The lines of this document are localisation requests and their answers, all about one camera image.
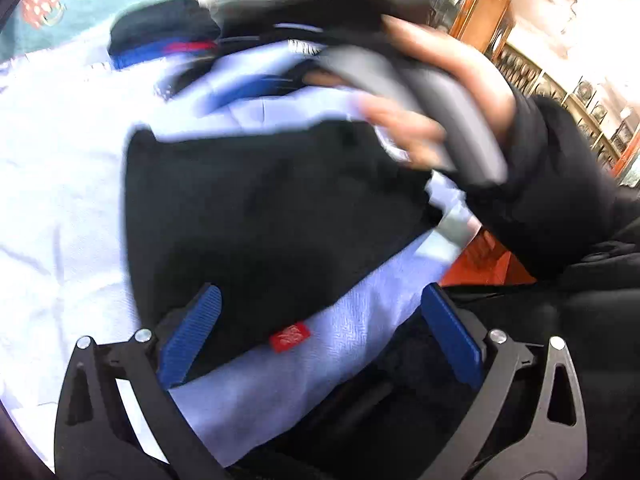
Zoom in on black pants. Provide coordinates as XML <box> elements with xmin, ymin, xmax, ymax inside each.
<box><xmin>122</xmin><ymin>120</ymin><xmax>446</xmax><ymax>381</ymax></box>

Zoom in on person's right hand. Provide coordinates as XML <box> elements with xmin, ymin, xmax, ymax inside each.
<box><xmin>305</xmin><ymin>14</ymin><xmax>518</xmax><ymax>168</ymax></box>

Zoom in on folded navy garment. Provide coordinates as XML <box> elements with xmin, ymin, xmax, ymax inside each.
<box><xmin>107</xmin><ymin>0</ymin><xmax>223</xmax><ymax>71</ymax></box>

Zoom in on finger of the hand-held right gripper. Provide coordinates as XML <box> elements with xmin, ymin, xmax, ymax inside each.
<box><xmin>160</xmin><ymin>57</ymin><xmax>323</xmax><ymax>113</ymax></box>

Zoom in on wooden display cabinet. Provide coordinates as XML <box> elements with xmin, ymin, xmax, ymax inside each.
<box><xmin>370</xmin><ymin>0</ymin><xmax>640</xmax><ymax>181</ymax></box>

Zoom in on person's right forearm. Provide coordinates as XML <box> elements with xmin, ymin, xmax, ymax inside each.
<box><xmin>465</xmin><ymin>95</ymin><xmax>640</xmax><ymax>281</ymax></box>

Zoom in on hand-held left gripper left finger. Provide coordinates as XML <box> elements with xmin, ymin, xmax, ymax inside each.
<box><xmin>54</xmin><ymin>282</ymin><xmax>223</xmax><ymax>480</ymax></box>

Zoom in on person's black clothing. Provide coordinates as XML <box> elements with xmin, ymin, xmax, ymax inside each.
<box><xmin>240</xmin><ymin>200</ymin><xmax>640</xmax><ymax>480</ymax></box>

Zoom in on blue geometric print bedsheet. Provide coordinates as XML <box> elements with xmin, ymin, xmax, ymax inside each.
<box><xmin>0</xmin><ymin>25</ymin><xmax>481</xmax><ymax>476</ymax></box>

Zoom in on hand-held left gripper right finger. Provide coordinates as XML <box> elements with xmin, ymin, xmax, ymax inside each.
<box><xmin>421</xmin><ymin>282</ymin><xmax>587</xmax><ymax>480</ymax></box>

